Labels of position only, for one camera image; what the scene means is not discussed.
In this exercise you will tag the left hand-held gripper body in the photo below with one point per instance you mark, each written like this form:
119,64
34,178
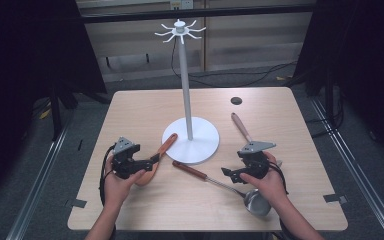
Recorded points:
126,165

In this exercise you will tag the orange wooden spatula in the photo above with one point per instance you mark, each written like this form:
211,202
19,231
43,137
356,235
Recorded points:
168,143

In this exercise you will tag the grey tape piece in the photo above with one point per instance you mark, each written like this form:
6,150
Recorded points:
76,203
335,198

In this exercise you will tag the black horizontal bar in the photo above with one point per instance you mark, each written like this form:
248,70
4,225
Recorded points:
246,11

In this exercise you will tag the black curtain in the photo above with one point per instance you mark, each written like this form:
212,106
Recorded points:
363,50
30,50

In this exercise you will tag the white wall outlet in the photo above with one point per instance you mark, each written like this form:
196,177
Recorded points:
181,4

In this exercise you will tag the black metal stand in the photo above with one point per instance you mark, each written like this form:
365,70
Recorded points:
56,113
330,100

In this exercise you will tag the person's right hand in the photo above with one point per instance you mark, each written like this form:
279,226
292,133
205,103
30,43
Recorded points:
273,186

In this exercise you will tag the person's left hand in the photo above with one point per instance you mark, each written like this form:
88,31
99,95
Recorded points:
118,190

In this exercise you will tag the metal floor rail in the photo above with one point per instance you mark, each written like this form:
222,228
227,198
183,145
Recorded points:
356,173
36,186

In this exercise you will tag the white utensil stand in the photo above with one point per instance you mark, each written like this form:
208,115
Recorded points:
196,146

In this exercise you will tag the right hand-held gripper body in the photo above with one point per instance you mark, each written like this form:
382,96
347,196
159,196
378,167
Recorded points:
255,163

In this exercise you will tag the pale beige spoon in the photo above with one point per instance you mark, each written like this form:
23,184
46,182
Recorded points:
240,125

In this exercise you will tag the round black table grommet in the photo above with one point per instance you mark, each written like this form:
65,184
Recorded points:
236,101

